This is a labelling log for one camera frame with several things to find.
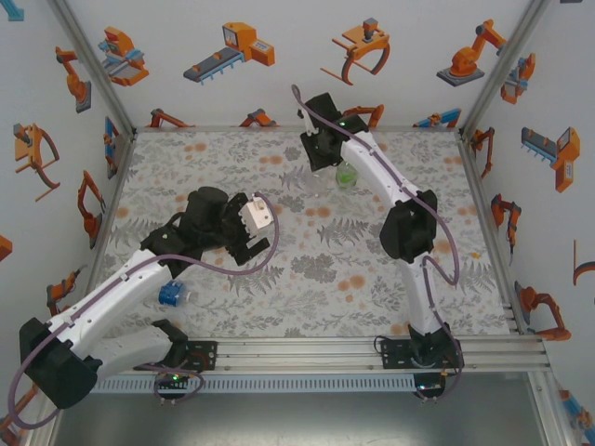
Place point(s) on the clear bottle with green label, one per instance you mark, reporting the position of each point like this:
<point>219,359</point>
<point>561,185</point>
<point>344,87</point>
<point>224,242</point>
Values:
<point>346,176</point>

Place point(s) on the clear bottle with blue label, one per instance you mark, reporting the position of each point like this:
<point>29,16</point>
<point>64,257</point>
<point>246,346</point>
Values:
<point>172,294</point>

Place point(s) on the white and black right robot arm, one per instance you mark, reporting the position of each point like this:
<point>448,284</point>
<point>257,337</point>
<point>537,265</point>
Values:
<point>365,162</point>

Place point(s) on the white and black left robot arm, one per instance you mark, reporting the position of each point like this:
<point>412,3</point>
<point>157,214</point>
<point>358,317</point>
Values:
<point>125,358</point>

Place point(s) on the floral patterned table cover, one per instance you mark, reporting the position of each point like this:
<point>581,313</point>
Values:
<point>279,302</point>

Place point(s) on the small circuit board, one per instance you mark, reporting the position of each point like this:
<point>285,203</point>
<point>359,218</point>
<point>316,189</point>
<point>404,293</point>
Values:
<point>174,377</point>
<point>430,386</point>

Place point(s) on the aluminium frame rail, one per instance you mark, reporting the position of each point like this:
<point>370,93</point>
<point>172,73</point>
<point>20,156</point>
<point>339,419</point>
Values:
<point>478,186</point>
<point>232,128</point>
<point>118,186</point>

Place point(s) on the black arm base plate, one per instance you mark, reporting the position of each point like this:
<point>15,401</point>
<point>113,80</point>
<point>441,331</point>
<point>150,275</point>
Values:
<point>207,355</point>
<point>392,353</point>

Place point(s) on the slotted aluminium base rail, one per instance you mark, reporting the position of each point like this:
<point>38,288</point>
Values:
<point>302,355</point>

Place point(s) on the aluminium frame post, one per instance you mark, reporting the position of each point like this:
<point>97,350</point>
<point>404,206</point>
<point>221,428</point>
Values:
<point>44,432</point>
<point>502,69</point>
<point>93,69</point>
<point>548,409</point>

